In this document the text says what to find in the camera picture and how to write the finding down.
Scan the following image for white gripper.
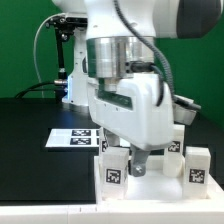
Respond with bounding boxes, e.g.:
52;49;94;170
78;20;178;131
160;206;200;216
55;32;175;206
87;73;174;177

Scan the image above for white square tabletop tray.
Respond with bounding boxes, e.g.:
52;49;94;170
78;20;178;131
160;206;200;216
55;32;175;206
94;156;221;203

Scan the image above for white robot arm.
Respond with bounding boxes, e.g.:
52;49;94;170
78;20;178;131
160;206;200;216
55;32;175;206
52;0;224;177

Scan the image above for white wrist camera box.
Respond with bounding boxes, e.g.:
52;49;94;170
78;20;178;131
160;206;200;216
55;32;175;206
173;96;200;125

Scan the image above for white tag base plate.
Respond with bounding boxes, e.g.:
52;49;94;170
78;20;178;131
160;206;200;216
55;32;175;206
46;129;99;148

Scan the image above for black camera stand pole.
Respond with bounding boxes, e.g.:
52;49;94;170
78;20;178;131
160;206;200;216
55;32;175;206
55;28;67;102

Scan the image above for black base cables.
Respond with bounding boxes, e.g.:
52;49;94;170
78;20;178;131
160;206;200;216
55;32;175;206
14;79;69;100

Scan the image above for black camera on stand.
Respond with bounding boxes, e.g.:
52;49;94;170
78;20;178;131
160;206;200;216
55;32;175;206
45;13;87;29

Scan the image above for grey camera cable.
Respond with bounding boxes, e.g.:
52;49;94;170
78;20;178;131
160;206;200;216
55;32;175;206
32;13;64;99

